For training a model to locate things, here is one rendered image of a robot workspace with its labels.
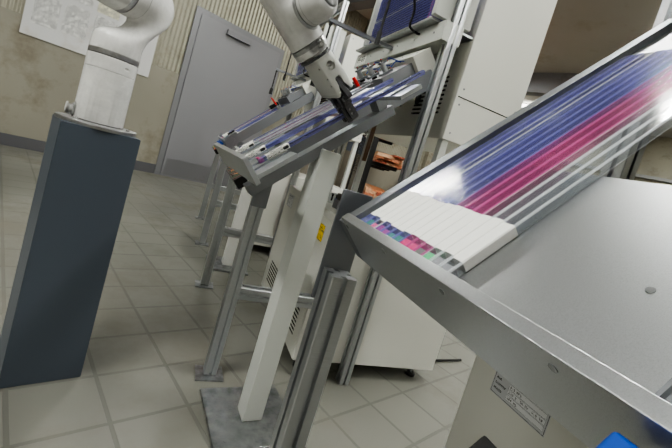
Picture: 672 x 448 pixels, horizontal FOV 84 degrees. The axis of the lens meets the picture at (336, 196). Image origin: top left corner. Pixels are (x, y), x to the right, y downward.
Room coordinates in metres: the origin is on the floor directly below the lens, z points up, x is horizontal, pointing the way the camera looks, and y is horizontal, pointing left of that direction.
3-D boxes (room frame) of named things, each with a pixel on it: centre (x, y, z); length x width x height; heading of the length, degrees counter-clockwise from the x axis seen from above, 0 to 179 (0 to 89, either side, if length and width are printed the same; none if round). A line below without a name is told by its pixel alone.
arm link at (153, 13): (1.04, 0.66, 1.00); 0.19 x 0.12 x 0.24; 160
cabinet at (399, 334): (1.77, -0.18, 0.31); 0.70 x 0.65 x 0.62; 23
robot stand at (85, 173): (1.01, 0.67, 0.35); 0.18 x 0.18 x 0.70; 44
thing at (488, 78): (1.90, -0.50, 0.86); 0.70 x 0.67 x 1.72; 23
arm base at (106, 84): (1.01, 0.67, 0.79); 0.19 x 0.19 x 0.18
